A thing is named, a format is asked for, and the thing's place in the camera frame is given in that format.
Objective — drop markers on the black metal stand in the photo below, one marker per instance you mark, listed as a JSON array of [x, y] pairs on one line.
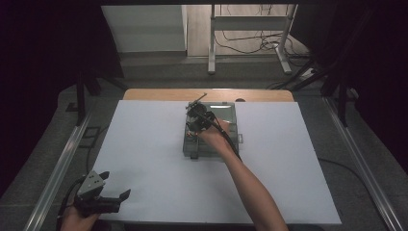
[[81, 96], [343, 96]]

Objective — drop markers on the white wall panel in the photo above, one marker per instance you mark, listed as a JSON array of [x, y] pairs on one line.
[[144, 29]]

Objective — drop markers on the clear grey compartment storage box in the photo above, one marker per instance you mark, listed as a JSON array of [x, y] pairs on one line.
[[230, 113]]

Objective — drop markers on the white table board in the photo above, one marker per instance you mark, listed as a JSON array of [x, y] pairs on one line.
[[144, 154]]

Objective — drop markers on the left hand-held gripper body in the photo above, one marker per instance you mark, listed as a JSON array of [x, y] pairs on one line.
[[91, 187]]

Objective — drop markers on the white metal desk frame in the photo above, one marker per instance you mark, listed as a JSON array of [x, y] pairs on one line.
[[247, 23]]

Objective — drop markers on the person's right hand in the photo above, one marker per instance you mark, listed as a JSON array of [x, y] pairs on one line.
[[218, 136]]

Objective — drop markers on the aluminium rail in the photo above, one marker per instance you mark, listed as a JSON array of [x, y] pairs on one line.
[[359, 160], [61, 166]]

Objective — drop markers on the white power strip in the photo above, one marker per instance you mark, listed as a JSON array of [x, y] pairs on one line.
[[308, 73]]

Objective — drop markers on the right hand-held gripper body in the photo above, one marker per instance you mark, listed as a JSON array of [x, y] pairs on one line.
[[198, 116]]

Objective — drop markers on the person's left hand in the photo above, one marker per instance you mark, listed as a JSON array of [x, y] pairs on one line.
[[77, 223]]

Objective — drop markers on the black square floor frame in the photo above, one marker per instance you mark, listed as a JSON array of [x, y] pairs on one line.
[[89, 137]]

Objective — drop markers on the wooden table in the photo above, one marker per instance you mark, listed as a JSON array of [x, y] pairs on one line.
[[160, 95]]

